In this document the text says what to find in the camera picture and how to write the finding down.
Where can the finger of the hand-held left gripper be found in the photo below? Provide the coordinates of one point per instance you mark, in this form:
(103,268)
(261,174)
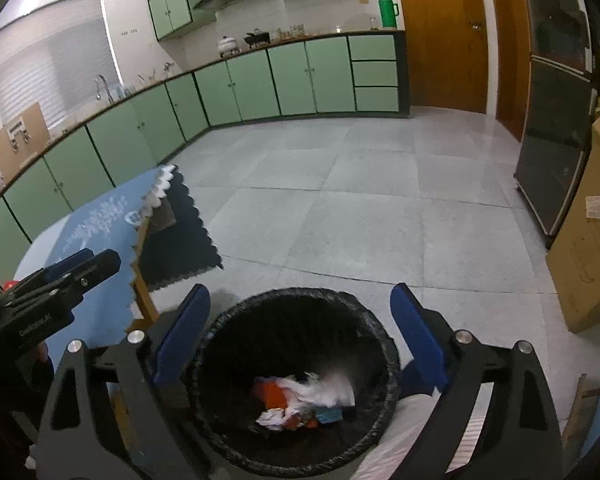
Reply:
(102,266)
(67,263)

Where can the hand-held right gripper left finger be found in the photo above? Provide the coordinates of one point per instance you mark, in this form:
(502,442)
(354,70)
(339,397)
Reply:
(180,335)

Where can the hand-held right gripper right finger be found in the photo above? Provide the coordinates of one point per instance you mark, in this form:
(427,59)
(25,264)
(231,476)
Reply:
(420,340)

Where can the red plastic bag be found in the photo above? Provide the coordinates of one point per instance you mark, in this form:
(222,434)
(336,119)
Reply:
(270,394)

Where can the black lined trash bin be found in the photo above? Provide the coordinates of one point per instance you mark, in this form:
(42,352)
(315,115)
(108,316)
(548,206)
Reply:
(300,340)

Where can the blue printed tablecloth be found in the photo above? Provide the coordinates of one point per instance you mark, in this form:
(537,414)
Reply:
(95,230)

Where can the wooden table leg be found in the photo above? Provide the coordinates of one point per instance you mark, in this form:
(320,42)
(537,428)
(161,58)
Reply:
(145,300)

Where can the small cardboard box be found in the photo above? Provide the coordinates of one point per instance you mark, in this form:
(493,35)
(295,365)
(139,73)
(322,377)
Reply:
(30,130)

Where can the wooden plank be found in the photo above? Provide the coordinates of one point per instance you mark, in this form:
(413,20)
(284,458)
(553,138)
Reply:
(575,410)

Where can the metal faucet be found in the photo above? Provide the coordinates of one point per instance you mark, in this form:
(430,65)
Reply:
(102,85)

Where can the large cardboard box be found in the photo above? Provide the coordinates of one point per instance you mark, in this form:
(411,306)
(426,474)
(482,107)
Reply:
(590,260)

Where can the white window blind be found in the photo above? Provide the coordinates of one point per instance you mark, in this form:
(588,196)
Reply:
(50,60)

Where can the white cooking pot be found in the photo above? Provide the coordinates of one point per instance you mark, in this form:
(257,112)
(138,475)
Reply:
(228,46)

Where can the green lower kitchen cabinets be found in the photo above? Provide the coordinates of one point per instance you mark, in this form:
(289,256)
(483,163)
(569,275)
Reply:
(290,80)

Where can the green kitchen cabinets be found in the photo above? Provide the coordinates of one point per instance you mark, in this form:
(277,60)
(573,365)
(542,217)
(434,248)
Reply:
(290,80)
(170,5)

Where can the green upper kitchen cabinets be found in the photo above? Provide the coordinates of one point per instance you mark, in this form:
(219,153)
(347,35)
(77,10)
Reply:
(170,5)

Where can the black wok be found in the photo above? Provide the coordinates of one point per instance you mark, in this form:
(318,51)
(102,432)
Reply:
(256,38)

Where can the wooden door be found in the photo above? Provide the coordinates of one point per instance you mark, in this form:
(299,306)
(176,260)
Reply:
(440,35)

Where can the green thermos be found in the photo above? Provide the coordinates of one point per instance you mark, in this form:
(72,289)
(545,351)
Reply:
(388,12)

